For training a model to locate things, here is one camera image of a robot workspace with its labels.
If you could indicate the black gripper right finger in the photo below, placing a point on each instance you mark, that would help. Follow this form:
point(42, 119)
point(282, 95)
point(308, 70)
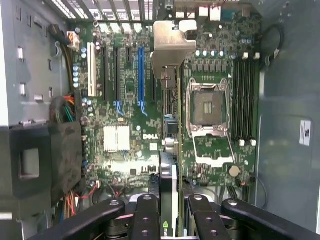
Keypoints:
point(207, 222)

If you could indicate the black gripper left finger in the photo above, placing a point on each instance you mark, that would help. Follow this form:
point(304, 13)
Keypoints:
point(145, 220)

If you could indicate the coin cell battery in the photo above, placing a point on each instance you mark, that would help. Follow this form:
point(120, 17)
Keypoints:
point(234, 171)

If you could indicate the metal socket cover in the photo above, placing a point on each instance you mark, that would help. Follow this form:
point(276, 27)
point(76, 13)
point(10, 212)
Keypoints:
point(212, 150)

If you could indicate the silver chipset heatsink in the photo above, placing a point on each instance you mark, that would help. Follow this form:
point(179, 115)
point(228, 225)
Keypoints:
point(116, 138)

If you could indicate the green motherboard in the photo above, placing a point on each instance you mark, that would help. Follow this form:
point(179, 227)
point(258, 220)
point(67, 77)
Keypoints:
point(125, 120)

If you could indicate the black fan shroud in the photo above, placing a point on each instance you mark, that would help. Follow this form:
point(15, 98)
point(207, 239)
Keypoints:
point(50, 162)

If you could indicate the CPU socket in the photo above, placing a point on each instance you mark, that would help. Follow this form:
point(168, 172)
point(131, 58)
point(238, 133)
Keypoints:
point(208, 105)

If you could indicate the black RAM slot bank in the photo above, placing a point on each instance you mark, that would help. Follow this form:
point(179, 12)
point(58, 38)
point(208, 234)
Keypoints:
point(243, 100)

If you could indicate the white case label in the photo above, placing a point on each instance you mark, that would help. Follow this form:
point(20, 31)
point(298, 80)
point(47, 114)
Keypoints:
point(305, 132)

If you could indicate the blue expansion slot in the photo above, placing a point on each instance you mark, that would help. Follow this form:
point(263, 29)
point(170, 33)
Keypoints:
point(141, 75)

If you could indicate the open grey PC case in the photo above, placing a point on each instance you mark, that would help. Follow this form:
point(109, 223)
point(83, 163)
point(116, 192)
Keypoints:
point(287, 87)

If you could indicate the white expansion slot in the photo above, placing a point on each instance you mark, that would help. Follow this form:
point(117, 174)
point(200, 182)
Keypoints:
point(91, 70)

